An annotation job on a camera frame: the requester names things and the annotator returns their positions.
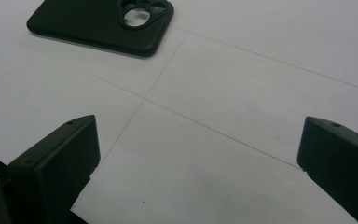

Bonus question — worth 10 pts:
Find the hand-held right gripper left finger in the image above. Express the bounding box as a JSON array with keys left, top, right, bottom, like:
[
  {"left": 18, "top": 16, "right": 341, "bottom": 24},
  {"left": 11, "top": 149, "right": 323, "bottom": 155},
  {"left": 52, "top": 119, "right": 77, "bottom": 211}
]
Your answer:
[{"left": 6, "top": 114, "right": 102, "bottom": 224}]

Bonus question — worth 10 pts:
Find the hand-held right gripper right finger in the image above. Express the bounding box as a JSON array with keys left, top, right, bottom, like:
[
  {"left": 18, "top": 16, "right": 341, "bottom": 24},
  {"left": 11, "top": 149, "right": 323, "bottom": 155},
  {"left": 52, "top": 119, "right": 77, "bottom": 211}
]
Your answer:
[{"left": 296, "top": 116, "right": 358, "bottom": 224}]

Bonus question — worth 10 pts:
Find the black game controller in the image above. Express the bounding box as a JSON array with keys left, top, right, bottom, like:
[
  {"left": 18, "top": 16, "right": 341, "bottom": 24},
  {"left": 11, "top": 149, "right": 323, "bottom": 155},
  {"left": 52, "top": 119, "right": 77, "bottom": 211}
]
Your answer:
[{"left": 26, "top": 0, "right": 175, "bottom": 59}]

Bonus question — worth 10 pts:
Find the white table cover sheet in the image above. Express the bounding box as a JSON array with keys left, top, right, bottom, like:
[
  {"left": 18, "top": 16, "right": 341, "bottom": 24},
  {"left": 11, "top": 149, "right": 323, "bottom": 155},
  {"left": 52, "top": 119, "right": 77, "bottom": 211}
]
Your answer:
[{"left": 0, "top": 0, "right": 358, "bottom": 224}]

